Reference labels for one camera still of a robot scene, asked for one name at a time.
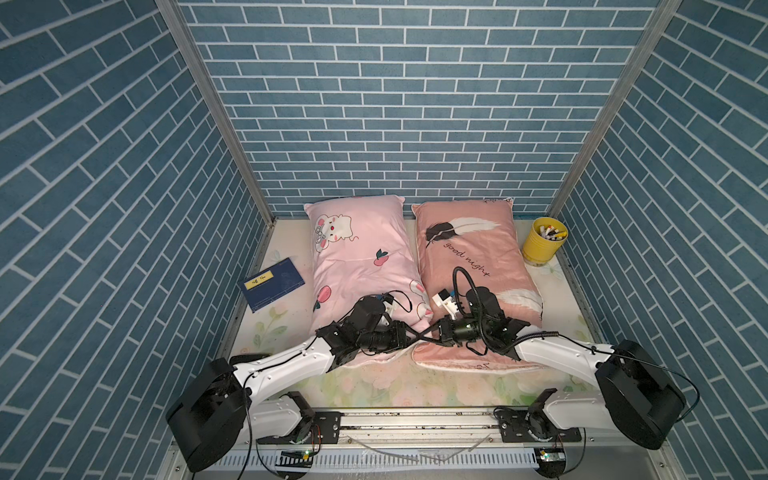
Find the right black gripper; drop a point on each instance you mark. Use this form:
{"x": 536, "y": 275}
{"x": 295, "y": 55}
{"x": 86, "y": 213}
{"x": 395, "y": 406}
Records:
{"x": 445, "y": 328}

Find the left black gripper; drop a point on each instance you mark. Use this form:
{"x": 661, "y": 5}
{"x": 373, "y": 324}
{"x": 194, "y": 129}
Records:
{"x": 397, "y": 337}

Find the salmon pink feather pillow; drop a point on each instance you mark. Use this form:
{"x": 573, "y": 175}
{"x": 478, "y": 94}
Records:
{"x": 480, "y": 236}

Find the light pink cartoon pillow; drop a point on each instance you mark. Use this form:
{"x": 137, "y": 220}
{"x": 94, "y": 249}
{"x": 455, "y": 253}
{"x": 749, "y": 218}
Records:
{"x": 360, "y": 247}

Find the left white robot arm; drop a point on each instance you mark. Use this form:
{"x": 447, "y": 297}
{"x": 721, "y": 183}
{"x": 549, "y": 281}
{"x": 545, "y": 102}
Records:
{"x": 250, "y": 393}

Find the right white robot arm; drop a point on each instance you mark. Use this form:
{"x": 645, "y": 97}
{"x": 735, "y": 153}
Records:
{"x": 633, "y": 395}

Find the floral table mat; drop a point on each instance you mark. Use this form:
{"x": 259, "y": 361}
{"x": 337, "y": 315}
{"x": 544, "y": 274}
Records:
{"x": 401, "y": 382}

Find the yellow pen holder cup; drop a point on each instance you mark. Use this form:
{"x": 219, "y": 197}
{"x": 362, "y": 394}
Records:
{"x": 546, "y": 237}

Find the blue book yellow label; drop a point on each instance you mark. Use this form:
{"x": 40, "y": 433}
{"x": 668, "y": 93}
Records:
{"x": 271, "y": 284}

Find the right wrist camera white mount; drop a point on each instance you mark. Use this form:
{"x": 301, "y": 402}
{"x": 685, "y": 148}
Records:
{"x": 445, "y": 301}

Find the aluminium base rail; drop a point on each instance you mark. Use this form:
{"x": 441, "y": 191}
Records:
{"x": 399, "y": 443}

